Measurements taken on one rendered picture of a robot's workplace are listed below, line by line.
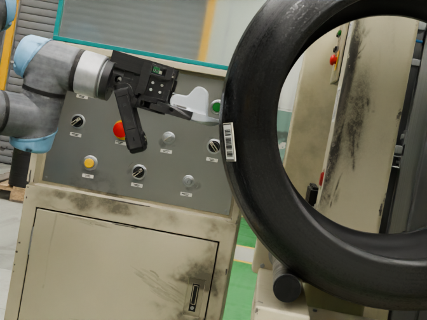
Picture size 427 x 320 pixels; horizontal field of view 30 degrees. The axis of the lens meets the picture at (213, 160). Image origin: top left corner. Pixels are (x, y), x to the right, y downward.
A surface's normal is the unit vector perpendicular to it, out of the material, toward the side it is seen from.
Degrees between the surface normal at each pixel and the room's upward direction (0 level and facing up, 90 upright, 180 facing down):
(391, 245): 80
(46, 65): 96
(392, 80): 90
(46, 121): 99
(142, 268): 90
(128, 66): 90
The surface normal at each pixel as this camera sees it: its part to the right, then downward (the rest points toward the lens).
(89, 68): 0.01, -0.22
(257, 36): -0.69, -0.33
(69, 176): -0.07, 0.04
